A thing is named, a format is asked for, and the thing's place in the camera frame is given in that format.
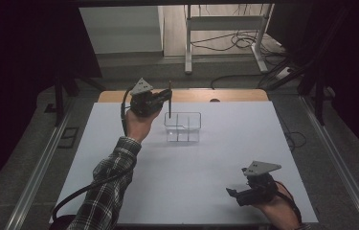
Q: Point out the white table sheet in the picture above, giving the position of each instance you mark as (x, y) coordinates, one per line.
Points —
(231, 143)

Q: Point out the person's right hand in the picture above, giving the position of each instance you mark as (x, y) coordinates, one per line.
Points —
(277, 211)

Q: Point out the black metal stand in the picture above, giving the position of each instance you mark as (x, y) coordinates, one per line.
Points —
(59, 102)
(319, 102)

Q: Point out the white power strip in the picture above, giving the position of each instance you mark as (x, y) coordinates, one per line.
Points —
(284, 73)

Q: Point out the white cabinet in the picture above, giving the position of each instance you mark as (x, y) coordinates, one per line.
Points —
(119, 28)

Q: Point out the white metal desk frame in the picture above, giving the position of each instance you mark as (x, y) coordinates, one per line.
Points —
(188, 48)

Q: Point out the black pen with orange tip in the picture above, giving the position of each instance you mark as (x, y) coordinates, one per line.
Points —
(169, 105)

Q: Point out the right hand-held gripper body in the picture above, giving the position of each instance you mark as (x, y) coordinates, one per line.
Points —
(258, 190)

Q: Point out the clear plastic organizer box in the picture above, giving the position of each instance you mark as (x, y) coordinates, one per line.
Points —
(183, 134)

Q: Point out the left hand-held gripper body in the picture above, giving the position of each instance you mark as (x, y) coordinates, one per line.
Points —
(143, 100)

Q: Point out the aluminium rail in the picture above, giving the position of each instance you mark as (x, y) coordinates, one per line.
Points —
(343, 166)
(36, 179)

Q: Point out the person's left hand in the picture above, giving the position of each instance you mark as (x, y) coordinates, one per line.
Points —
(139, 126)

